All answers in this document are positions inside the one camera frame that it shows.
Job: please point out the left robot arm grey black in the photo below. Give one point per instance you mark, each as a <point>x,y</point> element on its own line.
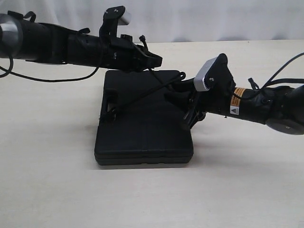
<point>21,37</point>

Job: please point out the white backdrop curtain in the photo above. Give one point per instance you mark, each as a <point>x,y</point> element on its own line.
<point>177,20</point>

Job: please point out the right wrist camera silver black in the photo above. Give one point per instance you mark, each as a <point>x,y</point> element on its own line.
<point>214,74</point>

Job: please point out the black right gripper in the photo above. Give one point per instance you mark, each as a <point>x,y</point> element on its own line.
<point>215,100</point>

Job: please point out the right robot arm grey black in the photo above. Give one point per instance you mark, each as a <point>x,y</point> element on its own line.
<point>280,108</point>

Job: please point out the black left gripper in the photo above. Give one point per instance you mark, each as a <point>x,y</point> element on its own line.
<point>122,54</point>

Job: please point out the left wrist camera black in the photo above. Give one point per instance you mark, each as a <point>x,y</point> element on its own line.
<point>112,18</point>

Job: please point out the black plastic carrying case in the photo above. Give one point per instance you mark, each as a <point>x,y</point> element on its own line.
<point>137,125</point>

